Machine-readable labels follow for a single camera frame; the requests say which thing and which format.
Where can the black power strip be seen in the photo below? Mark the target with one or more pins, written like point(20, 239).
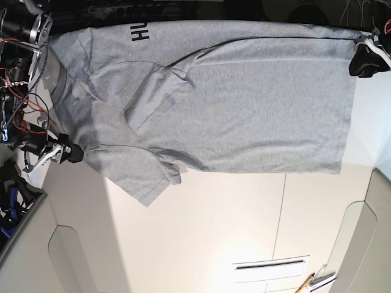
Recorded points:
point(169, 9)

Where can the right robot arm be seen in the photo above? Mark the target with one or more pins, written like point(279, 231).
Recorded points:
point(25, 27)

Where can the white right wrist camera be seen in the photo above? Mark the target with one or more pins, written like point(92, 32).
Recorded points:
point(34, 174)

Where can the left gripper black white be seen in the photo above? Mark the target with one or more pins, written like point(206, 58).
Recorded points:
point(371, 57)

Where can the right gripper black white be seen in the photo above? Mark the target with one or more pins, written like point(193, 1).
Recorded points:
point(40, 144)

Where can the wooden pencil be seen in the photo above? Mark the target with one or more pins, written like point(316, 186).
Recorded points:
point(305, 283)

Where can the white ceiling vent panel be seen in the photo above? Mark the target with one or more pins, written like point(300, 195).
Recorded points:
point(272, 270)

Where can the blue black tool pile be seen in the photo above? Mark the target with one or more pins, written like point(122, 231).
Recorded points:
point(17, 197)

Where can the grey T-shirt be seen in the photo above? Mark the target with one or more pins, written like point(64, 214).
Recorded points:
point(215, 96)

